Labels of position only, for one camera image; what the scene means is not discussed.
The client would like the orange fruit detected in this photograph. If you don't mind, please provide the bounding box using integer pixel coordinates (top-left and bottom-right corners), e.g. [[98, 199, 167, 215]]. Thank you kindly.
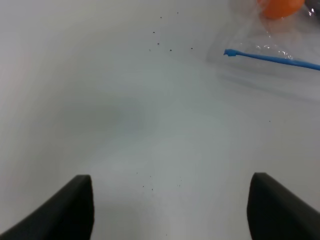
[[256, 0, 305, 20]]

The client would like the purple eggplant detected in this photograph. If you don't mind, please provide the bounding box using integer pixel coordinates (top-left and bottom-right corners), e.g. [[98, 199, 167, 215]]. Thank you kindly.
[[305, 0, 320, 10]]

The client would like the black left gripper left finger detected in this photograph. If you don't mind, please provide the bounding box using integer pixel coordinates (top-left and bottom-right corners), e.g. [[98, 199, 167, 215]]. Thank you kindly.
[[0, 175, 95, 240]]

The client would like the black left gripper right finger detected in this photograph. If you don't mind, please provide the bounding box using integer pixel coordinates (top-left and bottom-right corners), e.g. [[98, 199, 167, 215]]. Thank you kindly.
[[246, 172, 320, 240]]

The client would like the clear bag with blue zipper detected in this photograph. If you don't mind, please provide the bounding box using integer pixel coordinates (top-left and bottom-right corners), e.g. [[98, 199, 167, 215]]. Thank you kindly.
[[206, 0, 320, 102]]

